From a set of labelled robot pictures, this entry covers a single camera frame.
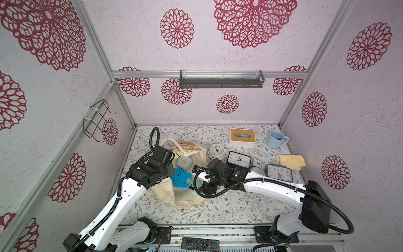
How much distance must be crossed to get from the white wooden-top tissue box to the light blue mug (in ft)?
0.35

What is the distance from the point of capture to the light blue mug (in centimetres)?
105

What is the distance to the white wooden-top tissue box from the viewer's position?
1.07 m
